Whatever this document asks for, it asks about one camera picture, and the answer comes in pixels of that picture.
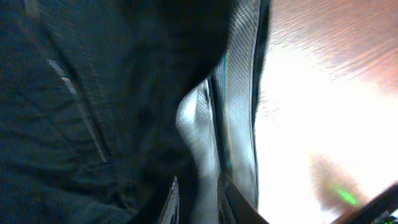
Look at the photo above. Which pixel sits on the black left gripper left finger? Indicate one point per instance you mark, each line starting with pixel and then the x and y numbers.
pixel 163 207

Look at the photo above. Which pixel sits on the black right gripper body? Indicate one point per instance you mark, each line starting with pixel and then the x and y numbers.
pixel 381 210

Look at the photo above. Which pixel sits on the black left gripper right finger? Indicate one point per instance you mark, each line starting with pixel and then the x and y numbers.
pixel 233 208

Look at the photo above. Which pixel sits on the black shorts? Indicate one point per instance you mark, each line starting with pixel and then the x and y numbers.
pixel 103 102

